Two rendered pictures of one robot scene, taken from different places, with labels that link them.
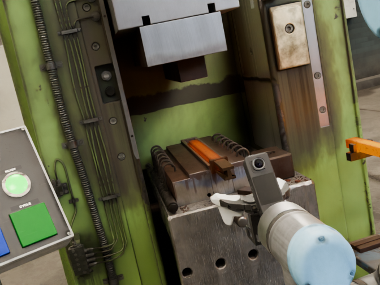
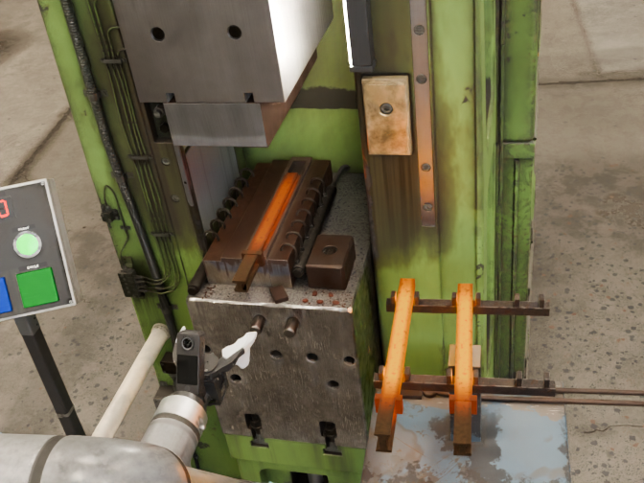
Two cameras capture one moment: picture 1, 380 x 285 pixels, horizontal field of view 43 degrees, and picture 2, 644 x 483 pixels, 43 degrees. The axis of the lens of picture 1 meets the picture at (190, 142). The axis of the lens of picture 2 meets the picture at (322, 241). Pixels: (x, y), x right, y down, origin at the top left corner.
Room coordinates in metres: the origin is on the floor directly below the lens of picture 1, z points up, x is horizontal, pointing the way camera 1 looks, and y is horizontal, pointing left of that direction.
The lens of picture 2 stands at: (-0.02, -0.84, 2.03)
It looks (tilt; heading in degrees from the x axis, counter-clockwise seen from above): 35 degrees down; 27
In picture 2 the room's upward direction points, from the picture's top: 8 degrees counter-clockwise
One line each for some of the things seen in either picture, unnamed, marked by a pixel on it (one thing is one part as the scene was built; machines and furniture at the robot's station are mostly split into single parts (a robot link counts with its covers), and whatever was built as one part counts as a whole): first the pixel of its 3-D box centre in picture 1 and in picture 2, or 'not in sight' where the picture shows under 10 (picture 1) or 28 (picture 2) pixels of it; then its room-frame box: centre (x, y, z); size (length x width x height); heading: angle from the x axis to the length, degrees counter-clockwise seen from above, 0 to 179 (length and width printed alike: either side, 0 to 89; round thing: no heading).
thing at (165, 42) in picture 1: (171, 42); (247, 78); (1.40, 0.00, 1.32); 0.42 x 0.20 x 0.10; 9
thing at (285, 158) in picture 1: (271, 164); (331, 261); (1.27, -0.20, 0.95); 0.12 x 0.08 x 0.06; 9
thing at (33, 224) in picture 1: (33, 224); (37, 287); (0.97, 0.35, 1.01); 0.07 x 0.05 x 0.07; 124
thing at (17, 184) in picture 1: (16, 184); (27, 244); (1.01, 0.38, 1.09); 0.05 x 0.03 x 0.04; 99
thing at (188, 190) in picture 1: (195, 164); (272, 217); (1.40, 0.00, 0.96); 0.42 x 0.20 x 0.09; 9
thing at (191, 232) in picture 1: (229, 241); (309, 299); (1.41, -0.06, 0.69); 0.56 x 0.38 x 0.45; 9
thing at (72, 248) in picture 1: (82, 258); (133, 282); (1.25, 0.35, 0.80); 0.06 x 0.03 x 0.14; 99
